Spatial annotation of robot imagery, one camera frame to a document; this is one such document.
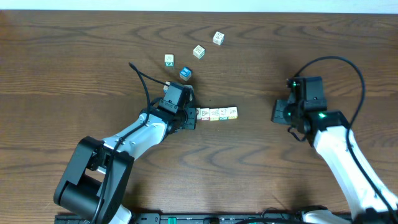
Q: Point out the wooden block red circle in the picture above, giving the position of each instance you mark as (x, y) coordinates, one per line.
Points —
(198, 113)

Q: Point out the wooden block blue side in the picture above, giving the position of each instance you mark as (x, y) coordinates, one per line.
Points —
(166, 87)

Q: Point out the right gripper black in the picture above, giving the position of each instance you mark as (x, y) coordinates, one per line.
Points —
(278, 116)

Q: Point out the wooden block top right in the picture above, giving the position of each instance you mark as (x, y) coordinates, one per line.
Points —
(218, 38)

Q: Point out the wooden block green Z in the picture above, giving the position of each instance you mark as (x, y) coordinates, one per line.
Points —
(169, 60)

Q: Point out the wooden block green edge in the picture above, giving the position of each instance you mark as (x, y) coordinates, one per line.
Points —
(223, 113)

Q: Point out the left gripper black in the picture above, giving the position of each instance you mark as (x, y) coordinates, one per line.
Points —
(190, 118)

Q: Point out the wooden block red edge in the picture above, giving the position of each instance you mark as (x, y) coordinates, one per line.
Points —
(205, 114)

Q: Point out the wooden block plain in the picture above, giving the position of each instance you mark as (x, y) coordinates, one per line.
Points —
(232, 113)

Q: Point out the wooden block blue I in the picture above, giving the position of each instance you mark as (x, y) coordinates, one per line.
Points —
(185, 73)

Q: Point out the wooden block yellow W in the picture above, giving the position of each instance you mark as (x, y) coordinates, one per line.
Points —
(214, 114)

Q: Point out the wooden block teal edge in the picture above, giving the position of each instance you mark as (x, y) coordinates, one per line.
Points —
(199, 51)

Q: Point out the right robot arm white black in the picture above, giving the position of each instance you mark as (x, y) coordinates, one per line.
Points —
(307, 117)

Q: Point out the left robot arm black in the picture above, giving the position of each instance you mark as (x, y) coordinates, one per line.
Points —
(95, 179)

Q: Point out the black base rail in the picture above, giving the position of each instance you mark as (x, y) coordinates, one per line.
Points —
(272, 214)

